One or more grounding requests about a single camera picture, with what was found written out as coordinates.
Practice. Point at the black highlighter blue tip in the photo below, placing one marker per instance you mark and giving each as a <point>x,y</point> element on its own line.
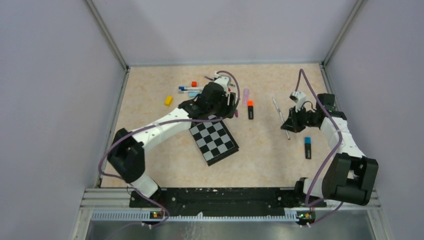
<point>308,148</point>

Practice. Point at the yellow block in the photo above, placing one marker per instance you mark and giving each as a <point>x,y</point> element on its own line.
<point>168,101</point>

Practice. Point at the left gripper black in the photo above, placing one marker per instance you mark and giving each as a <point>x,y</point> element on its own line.
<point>227,111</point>

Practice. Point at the black highlighter orange cap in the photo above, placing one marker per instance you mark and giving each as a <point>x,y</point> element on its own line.
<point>250,109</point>

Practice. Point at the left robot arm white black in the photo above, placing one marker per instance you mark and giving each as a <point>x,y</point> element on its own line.
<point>129,148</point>

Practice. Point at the black white chessboard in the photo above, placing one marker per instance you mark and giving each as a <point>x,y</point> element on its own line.
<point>214,141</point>

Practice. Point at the white marker magenta end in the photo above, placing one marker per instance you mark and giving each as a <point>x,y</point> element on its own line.
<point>281,116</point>

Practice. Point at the light blue eraser bar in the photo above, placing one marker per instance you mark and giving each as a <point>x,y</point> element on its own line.
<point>193,94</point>

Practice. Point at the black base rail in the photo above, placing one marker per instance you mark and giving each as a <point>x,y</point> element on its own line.
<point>230,202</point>

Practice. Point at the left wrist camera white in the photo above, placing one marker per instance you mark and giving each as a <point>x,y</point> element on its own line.
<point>223,81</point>

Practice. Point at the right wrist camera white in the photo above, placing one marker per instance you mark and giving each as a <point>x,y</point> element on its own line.
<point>299,98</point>

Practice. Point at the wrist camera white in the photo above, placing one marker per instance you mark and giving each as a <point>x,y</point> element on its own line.
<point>299,98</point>
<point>223,81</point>

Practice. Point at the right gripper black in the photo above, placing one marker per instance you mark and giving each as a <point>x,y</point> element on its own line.
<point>292,123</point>

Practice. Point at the pale purple highlighter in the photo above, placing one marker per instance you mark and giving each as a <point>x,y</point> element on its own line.
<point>245,98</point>

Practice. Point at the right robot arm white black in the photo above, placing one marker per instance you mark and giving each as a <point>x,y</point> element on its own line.
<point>351,175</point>

